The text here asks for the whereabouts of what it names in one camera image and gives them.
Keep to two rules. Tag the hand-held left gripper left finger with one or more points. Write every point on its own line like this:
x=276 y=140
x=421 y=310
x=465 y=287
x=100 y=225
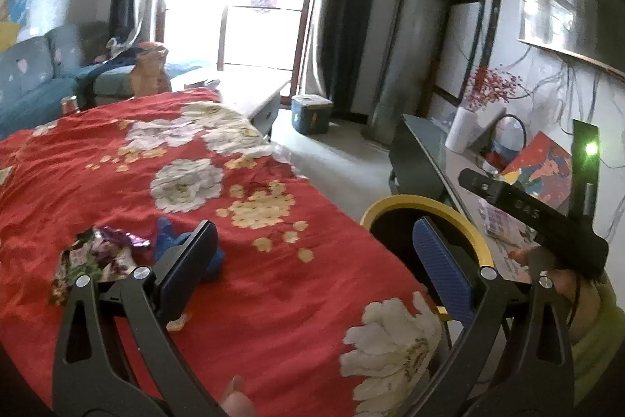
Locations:
x=188 y=265

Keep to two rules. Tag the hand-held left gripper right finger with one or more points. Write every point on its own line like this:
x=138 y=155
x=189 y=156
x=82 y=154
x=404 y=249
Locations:
x=439 y=270

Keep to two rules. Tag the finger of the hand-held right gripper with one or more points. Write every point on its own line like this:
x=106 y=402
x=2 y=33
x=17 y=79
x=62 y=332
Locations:
x=481 y=185

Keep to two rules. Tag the blue rubber glove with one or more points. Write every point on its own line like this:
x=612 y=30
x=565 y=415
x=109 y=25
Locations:
x=166 y=241

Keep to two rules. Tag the yellow round bin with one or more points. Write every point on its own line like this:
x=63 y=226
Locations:
x=390 y=202

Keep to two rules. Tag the purple and green snack wrapper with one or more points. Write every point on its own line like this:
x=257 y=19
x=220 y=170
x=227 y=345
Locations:
x=97 y=251

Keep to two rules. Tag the person's right forearm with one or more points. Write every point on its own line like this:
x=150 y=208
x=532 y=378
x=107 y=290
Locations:
x=605 y=339

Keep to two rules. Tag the person's right hand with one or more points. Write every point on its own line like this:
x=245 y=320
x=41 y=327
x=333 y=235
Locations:
x=588 y=299

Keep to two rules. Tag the person's left hand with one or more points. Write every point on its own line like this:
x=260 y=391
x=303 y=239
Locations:
x=237 y=397

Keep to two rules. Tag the clear bead organizer box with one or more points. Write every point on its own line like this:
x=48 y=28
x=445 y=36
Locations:
x=503 y=221

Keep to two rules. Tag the glass-topped cabinet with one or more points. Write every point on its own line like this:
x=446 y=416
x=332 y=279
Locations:
x=439 y=163

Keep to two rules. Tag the white ribbed vase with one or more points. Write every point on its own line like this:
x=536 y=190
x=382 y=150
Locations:
x=460 y=131

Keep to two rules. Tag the small pale paper scrap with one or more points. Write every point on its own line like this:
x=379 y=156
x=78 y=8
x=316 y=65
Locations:
x=176 y=323

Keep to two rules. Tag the colourful figure painting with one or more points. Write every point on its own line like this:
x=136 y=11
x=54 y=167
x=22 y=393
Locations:
x=542 y=172

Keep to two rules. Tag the red floral blanket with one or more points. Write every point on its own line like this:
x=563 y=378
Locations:
x=146 y=202

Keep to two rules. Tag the grey standing air conditioner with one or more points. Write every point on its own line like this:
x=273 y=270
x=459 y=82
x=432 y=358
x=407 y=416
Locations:
x=415 y=31

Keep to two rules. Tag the blue storage stool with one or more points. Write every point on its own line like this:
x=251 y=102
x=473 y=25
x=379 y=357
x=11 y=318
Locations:
x=312 y=114

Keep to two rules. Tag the white papers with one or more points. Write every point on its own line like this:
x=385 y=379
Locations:
x=202 y=83

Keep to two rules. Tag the grey coffee table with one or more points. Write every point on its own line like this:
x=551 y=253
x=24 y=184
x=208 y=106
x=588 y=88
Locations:
x=244 y=89

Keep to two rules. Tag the orange stuffed toy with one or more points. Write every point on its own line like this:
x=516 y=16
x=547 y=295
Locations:
x=149 y=70

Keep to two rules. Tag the small metal can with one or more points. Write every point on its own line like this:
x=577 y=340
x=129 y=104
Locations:
x=69 y=105

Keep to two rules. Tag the dark blue cloth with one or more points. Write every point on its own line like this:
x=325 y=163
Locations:
x=107 y=67

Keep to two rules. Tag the grey wide curtain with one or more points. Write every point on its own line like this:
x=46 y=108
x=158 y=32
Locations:
x=346 y=6

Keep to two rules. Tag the blue patterned sofa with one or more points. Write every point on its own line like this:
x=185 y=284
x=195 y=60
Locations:
x=29 y=85

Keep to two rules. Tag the yellow pillow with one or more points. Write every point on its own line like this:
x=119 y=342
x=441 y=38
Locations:
x=7 y=37

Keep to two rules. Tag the wall window with wooden sill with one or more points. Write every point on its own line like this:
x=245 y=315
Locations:
x=561 y=6

